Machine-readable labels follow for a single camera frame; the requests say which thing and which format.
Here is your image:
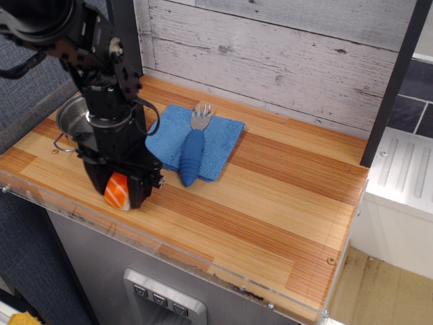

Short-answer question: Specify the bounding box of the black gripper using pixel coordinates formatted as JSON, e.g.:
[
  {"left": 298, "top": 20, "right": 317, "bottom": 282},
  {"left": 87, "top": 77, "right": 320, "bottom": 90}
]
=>
[{"left": 74, "top": 101, "right": 166, "bottom": 210}]

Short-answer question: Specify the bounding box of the orange salmon sushi toy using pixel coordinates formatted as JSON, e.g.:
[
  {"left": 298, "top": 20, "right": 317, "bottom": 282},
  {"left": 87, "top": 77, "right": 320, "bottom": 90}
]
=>
[{"left": 104, "top": 172, "right": 131, "bottom": 211}]

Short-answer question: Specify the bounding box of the silver metal pot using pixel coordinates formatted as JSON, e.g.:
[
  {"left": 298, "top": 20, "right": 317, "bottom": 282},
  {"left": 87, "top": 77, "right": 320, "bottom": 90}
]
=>
[{"left": 53, "top": 93, "right": 92, "bottom": 152}]

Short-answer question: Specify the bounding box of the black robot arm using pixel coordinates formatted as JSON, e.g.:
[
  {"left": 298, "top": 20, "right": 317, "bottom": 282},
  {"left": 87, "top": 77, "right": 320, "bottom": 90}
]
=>
[{"left": 1, "top": 1, "right": 164, "bottom": 209}]

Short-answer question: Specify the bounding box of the clear acrylic table edge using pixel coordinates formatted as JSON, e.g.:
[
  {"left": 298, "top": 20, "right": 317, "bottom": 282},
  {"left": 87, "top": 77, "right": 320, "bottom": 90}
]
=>
[{"left": 0, "top": 170, "right": 331, "bottom": 322}]

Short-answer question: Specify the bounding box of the silver toy fridge cabinet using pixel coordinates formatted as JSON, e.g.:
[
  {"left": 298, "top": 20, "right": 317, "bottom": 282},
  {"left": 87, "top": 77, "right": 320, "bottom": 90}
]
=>
[{"left": 45, "top": 208, "right": 319, "bottom": 325}]

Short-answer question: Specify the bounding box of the blue folded cloth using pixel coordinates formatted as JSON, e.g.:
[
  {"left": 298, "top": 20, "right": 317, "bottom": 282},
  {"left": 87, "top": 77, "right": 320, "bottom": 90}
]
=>
[{"left": 145, "top": 104, "right": 245, "bottom": 181}]

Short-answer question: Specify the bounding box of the silver dispenser button panel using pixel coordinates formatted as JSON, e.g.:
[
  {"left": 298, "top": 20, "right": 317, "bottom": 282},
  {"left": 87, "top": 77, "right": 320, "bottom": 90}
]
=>
[{"left": 123, "top": 268, "right": 208, "bottom": 324}]

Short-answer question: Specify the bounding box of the yellow object bottom corner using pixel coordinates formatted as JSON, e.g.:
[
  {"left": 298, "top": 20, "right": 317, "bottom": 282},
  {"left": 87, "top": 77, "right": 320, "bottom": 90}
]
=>
[{"left": 7, "top": 312, "right": 42, "bottom": 325}]

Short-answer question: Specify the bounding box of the white ribbed drainboard unit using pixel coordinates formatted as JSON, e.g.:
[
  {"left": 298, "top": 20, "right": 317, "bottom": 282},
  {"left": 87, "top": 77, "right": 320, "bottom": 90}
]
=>
[{"left": 349, "top": 128, "right": 432, "bottom": 278}]

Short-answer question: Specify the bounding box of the fork with blue handle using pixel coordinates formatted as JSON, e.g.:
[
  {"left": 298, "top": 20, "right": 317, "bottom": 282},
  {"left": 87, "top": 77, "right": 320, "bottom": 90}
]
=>
[{"left": 179, "top": 104, "right": 212, "bottom": 187}]

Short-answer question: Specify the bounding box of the black left vertical post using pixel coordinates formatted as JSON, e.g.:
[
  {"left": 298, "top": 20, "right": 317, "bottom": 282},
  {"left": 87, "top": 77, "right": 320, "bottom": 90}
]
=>
[{"left": 106, "top": 0, "right": 143, "bottom": 77}]

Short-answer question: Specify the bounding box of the black vertical post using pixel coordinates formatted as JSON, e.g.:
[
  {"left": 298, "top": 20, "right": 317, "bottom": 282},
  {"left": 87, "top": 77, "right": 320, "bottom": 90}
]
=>
[
  {"left": 106, "top": 0, "right": 143, "bottom": 77},
  {"left": 360, "top": 0, "right": 432, "bottom": 167}
]

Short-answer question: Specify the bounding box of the black right vertical post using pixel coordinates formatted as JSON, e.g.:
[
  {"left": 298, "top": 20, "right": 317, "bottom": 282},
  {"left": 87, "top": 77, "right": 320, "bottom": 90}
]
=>
[{"left": 360, "top": 0, "right": 432, "bottom": 167}]

